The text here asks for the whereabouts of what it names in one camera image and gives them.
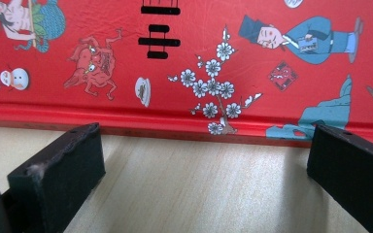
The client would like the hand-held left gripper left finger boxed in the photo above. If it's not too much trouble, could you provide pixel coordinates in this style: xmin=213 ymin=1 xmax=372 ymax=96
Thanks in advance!
xmin=7 ymin=121 xmax=107 ymax=233

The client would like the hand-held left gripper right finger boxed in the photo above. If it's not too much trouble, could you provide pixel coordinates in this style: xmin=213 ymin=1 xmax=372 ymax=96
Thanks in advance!
xmin=306 ymin=123 xmax=373 ymax=233

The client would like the red picture book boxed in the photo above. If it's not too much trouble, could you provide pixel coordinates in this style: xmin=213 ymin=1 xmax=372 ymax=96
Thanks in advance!
xmin=0 ymin=0 xmax=373 ymax=150

